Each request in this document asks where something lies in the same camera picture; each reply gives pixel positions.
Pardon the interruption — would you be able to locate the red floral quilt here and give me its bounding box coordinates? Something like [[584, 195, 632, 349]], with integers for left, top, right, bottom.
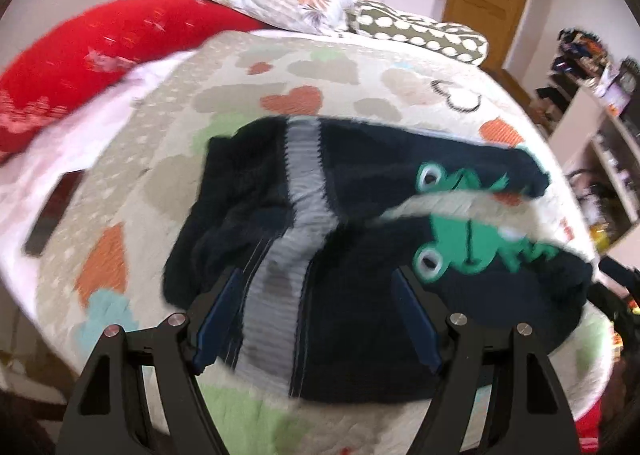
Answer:
[[0, 0, 370, 162]]

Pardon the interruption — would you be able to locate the white shelf unit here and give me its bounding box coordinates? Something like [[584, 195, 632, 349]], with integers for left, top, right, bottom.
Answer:
[[545, 85, 640, 256]]

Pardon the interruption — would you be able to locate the heart print blanket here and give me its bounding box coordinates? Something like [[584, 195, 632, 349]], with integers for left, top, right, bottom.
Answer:
[[36, 30, 617, 455]]

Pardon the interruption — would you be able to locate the black smartphone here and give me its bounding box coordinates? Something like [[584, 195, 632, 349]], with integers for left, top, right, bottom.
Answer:
[[24, 170, 86, 258]]

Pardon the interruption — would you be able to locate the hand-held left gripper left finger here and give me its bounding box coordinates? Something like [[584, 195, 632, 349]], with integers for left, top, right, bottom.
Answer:
[[56, 269, 247, 455]]

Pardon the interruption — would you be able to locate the white bed sheet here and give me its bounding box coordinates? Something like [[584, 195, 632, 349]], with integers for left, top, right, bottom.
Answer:
[[0, 51, 196, 286]]

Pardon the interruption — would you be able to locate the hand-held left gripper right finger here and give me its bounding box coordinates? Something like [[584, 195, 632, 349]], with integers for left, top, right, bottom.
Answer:
[[393, 267, 583, 455]]

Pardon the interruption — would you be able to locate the green polka dot pillow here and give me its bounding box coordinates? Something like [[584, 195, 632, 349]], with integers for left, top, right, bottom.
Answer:
[[350, 0, 490, 66]]

